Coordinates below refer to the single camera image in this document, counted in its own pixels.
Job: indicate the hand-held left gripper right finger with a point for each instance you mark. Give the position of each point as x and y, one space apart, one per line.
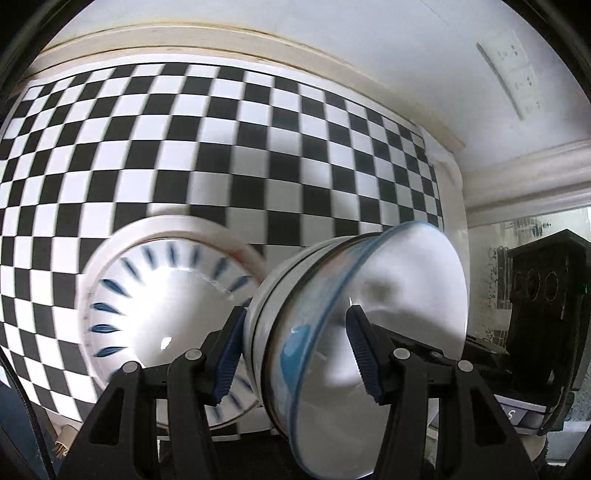
364 355

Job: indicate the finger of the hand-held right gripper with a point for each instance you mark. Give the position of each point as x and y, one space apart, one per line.
485 350

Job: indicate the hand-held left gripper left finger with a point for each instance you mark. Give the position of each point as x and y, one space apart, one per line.
227 364

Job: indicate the white bowl with teal pattern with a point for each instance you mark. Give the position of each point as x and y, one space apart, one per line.
397 277

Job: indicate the white plate with blue leaves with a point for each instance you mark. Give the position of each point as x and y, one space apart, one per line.
175 295

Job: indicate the white plate with pink flowers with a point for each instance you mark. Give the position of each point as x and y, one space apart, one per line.
138 230

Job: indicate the small white plug connector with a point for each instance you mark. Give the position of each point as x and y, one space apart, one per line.
65 438

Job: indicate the black and white checkered cloth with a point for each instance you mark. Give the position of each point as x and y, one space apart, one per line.
184 138

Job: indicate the white moulded frame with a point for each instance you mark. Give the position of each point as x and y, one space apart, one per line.
526 180

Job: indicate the white wall socket panel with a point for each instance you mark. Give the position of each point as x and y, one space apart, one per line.
512 74

